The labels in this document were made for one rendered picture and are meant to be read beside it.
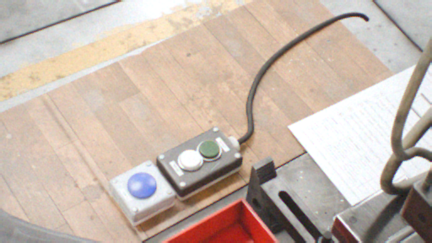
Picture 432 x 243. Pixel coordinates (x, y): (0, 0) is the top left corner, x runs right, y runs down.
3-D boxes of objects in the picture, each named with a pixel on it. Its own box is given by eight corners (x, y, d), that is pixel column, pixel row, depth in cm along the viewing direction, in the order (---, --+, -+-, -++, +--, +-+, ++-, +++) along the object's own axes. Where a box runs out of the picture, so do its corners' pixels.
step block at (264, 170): (245, 200, 115) (251, 164, 108) (261, 191, 116) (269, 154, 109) (272, 234, 112) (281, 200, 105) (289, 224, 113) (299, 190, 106)
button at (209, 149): (194, 153, 117) (195, 145, 116) (211, 144, 118) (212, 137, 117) (206, 168, 116) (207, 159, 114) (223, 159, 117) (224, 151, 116)
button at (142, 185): (121, 186, 113) (121, 179, 111) (147, 174, 115) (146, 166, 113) (137, 207, 111) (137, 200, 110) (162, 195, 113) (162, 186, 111)
